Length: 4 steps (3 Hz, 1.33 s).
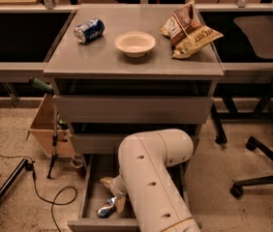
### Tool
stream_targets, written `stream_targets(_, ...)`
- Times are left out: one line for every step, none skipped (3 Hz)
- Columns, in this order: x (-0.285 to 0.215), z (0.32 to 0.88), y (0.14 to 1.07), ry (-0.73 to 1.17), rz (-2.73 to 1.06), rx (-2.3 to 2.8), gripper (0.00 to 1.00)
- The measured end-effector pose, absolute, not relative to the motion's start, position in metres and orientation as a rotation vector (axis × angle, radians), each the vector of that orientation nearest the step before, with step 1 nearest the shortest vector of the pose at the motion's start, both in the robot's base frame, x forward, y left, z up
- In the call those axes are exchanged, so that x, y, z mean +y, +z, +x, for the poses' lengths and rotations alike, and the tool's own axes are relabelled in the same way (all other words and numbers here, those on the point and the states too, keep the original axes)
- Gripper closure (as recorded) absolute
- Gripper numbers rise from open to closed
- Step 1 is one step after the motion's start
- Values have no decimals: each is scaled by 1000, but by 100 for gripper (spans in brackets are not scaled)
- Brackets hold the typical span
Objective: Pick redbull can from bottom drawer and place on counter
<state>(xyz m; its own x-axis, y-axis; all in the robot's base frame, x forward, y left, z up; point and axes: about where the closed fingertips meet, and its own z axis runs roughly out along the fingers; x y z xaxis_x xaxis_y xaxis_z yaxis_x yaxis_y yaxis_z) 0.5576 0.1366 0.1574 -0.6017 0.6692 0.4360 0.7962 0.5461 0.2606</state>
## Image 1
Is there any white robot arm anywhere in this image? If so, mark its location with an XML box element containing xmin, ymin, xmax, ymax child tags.
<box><xmin>101</xmin><ymin>129</ymin><xmax>200</xmax><ymax>232</ymax></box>

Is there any grey drawer cabinet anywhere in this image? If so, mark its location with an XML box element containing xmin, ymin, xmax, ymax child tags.
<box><xmin>45</xmin><ymin>4</ymin><xmax>223</xmax><ymax>232</ymax></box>

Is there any grey top drawer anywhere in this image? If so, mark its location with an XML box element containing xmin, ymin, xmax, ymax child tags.
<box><xmin>53</xmin><ymin>95</ymin><xmax>213</xmax><ymax>124</ymax></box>

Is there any small glass jar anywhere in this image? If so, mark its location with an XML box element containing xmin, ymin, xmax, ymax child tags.
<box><xmin>71</xmin><ymin>156</ymin><xmax>85</xmax><ymax>178</ymax></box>

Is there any grey middle drawer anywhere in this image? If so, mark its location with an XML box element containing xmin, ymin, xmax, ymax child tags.
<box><xmin>71</xmin><ymin>129</ymin><xmax>194</xmax><ymax>154</ymax></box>

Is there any black floor cable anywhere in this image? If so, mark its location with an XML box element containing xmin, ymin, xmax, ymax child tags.
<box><xmin>0</xmin><ymin>145</ymin><xmax>78</xmax><ymax>232</ymax></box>

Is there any brown chip bag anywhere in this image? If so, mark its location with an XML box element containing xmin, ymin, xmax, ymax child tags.
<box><xmin>160</xmin><ymin>0</ymin><xmax>223</xmax><ymax>59</ymax></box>

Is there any white paper bowl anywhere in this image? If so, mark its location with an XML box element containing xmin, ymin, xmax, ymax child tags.
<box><xmin>114</xmin><ymin>31</ymin><xmax>156</xmax><ymax>58</ymax></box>

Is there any blue pepsi can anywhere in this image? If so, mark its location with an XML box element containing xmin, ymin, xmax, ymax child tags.
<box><xmin>74</xmin><ymin>18</ymin><xmax>105</xmax><ymax>44</ymax></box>

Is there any silver blue redbull can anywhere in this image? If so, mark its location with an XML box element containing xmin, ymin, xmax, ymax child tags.
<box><xmin>97</xmin><ymin>197</ymin><xmax>116</xmax><ymax>218</ymax></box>

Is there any green handled tool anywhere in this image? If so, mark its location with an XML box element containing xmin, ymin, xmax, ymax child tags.
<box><xmin>29</xmin><ymin>78</ymin><xmax>53</xmax><ymax>94</ymax></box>

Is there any wooden box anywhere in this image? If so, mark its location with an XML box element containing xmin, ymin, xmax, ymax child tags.
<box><xmin>28</xmin><ymin>95</ymin><xmax>75</xmax><ymax>158</ymax></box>

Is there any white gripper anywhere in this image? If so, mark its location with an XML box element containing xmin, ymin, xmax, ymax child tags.
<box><xmin>100</xmin><ymin>175</ymin><xmax>127</xmax><ymax>214</ymax></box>

